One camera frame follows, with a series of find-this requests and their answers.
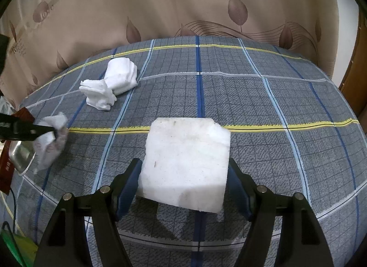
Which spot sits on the white towel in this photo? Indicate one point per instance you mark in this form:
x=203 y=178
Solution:
x=122 y=74

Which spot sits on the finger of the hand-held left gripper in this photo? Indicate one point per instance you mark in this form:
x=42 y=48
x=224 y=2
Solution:
x=23 y=130

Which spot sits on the black object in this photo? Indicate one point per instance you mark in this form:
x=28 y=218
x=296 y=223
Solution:
x=3 y=54

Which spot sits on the green plastic bag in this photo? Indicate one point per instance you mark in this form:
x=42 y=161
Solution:
x=20 y=251

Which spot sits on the grey plaid bed sheet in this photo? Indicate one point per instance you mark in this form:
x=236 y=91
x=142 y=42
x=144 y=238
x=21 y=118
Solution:
x=258 y=97

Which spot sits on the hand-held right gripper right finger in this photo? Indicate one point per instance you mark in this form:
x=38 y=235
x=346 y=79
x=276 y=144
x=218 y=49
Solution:
x=238 y=189

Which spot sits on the metal bowl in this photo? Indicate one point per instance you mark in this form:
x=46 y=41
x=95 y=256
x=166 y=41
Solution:
x=20 y=155

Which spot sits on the white cloth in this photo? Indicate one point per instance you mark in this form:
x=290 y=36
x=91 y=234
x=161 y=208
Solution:
x=47 y=152

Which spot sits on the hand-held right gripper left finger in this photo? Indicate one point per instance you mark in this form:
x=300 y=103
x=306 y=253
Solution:
x=129 y=189

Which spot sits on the beige leaf print curtain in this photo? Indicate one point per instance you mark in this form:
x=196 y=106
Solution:
x=172 y=3

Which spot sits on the white tissue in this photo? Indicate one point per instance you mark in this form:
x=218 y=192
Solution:
x=99 y=94

